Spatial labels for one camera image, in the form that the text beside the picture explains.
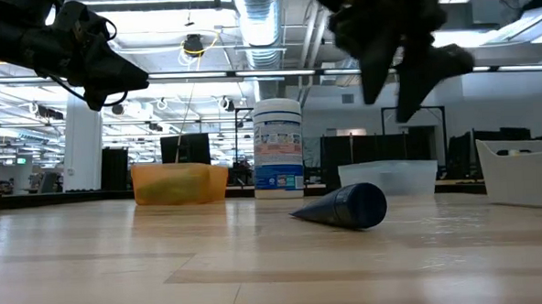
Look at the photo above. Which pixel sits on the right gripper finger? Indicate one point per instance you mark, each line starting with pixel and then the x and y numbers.
pixel 425 72
pixel 377 60

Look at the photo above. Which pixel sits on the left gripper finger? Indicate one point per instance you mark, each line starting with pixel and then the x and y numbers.
pixel 107 81
pixel 113 60

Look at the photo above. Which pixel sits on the clear plastic bin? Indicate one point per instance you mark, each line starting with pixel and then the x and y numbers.
pixel 391 179

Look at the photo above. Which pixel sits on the green travel bottle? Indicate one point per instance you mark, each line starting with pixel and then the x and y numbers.
pixel 172 188

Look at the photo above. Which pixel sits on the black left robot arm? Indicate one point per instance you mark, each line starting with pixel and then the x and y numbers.
pixel 0 35

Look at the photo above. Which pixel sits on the white pillar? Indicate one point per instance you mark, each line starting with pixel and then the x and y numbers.
pixel 83 146

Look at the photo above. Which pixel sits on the black ceiling device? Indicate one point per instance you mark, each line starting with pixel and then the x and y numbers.
pixel 193 44

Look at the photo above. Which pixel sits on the ceiling light panel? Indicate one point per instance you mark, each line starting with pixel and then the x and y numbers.
pixel 499 34

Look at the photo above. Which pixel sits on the black background cabinet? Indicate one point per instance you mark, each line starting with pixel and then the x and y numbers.
pixel 114 168

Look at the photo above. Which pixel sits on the black partition screen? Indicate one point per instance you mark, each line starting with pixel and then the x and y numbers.
pixel 367 148

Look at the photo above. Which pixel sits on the black background monitor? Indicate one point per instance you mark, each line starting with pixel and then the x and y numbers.
pixel 186 149

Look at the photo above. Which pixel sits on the long ceiling light strip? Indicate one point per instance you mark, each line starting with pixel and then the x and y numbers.
pixel 272 72

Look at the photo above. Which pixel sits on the white wipes canister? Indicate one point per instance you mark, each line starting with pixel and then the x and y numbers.
pixel 277 147

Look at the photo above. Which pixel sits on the white plastic bin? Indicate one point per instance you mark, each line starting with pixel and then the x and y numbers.
pixel 519 178

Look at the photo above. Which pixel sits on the orange translucent plastic bin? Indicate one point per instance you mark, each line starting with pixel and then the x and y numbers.
pixel 217 182

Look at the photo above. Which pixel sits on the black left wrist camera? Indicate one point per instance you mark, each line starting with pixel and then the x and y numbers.
pixel 97 99

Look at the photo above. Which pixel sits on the black metal stand frame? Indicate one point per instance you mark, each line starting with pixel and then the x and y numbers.
pixel 434 107

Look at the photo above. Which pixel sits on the silver ventilation duct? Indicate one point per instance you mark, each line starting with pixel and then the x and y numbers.
pixel 260 24

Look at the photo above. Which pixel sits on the black aluminium table frame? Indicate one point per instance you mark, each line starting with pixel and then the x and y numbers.
pixel 25 199

